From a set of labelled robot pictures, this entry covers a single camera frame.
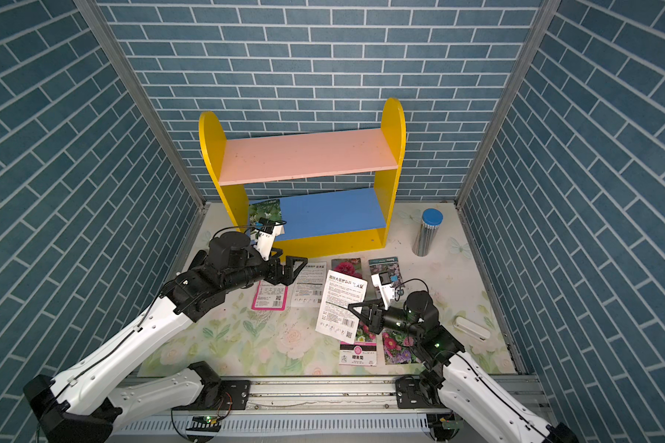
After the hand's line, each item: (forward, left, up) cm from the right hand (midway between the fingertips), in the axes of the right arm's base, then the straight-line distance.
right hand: (353, 311), depth 71 cm
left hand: (+9, +14, +10) cm, 19 cm away
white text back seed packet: (+14, +16, -17) cm, 27 cm away
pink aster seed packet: (-4, -4, -19) cm, 20 cm away
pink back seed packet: (+10, +29, -17) cm, 35 cm away
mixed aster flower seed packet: (-3, -14, -19) cm, 24 cm away
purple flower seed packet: (+25, -12, -17) cm, 32 cm away
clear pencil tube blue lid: (+34, -24, 0) cm, 41 cm away
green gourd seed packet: (+37, +33, -3) cm, 50 cm away
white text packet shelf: (-1, +5, -3) cm, 6 cm away
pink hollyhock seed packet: (+25, +3, -18) cm, 31 cm away
